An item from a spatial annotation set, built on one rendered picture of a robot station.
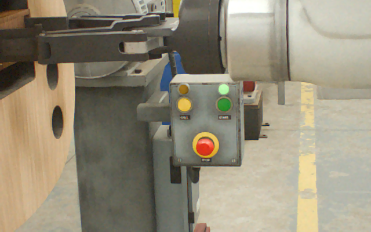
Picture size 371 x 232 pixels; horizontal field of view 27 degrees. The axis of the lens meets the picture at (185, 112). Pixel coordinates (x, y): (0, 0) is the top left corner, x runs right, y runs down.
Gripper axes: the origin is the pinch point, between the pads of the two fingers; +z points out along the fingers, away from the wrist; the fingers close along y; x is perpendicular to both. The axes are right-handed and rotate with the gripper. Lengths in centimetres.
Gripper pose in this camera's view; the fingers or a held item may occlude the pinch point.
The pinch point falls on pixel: (15, 38)
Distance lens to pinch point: 75.3
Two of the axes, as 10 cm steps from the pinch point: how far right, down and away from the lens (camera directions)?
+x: -0.5, -9.7, -2.5
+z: -9.8, 0.1, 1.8
